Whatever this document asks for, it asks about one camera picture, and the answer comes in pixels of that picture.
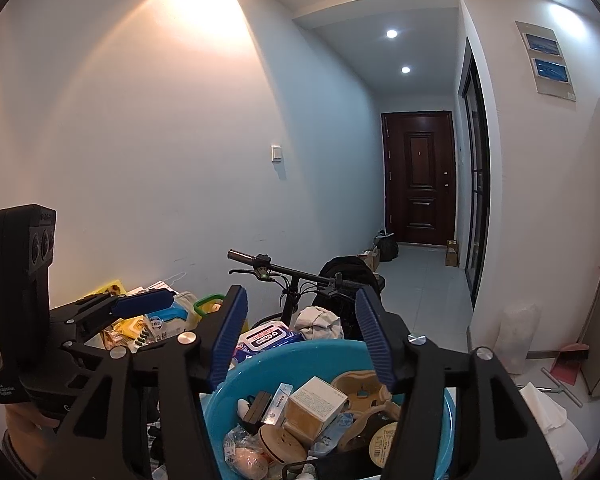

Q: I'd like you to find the white sugar bag blue top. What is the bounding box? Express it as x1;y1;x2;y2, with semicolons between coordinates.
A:
145;307;191;343

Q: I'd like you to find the black bag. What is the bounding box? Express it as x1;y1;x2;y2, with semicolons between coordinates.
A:
373;230;399;262

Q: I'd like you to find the light blue packet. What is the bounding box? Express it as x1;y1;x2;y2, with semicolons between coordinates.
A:
310;412;353;456

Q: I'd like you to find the light wooden box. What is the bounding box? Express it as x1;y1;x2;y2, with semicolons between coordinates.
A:
284;376;348;436

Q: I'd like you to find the white crumpled cloth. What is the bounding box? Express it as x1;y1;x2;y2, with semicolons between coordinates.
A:
517;382;568;433

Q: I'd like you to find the beige round perforated disc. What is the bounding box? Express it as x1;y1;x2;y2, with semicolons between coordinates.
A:
258;425;308;463

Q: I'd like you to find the black backpack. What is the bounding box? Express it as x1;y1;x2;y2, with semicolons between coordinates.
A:
312;256;383;341

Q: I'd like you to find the clear crinkled plastic bag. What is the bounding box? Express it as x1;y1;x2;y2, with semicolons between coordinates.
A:
223;430;272;480

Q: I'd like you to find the black framed sliding door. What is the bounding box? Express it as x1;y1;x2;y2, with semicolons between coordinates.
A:
457;37;492;311

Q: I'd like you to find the round tin beige label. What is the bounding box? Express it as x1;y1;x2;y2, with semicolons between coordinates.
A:
370;421;399;466

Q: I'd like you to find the peach makeup sponge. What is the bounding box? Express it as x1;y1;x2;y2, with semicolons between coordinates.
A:
232;447;270;480

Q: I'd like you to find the brown entrance door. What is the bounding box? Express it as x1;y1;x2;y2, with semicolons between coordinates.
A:
381;111;456;247

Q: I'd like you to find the black flat box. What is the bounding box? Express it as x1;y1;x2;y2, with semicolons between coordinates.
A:
237;392;273;433

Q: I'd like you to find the yellow container green rim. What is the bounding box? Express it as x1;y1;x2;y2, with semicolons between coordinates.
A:
175;291;227;331

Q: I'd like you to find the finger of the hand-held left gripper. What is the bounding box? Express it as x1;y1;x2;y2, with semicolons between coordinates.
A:
50;289;175;341
62;339;112;376

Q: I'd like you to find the wall electrical panel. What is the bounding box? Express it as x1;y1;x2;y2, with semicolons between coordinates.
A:
515;21;578;103

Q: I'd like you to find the tall translucent plastic bag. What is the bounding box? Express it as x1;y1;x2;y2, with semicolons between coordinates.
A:
495;300;542;375

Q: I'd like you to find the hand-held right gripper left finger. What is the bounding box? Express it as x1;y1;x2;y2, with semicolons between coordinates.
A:
39;285;251;480

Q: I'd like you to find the white garment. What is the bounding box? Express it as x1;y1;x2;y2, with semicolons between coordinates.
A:
296;306;344;342

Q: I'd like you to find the pink broom and dustpan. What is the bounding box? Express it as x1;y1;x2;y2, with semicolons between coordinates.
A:
550;240;600;387

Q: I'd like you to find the blue plastic basin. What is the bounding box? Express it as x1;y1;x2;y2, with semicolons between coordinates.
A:
202;339;456;480

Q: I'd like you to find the yellow packet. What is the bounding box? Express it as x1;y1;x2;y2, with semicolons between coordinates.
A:
107;316;148;348

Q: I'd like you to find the blue white wet wipes pack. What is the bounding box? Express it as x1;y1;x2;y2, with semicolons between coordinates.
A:
232;324;303;363

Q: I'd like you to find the small white blue box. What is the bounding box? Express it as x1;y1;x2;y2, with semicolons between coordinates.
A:
262;382;293;426

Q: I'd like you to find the person's left hand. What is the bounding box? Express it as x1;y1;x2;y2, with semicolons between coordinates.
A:
2;402;61;478

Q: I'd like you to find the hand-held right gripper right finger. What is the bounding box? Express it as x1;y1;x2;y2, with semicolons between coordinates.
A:
355;287;563;480

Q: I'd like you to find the white wire hanger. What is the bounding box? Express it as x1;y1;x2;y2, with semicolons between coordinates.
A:
150;272;188;292

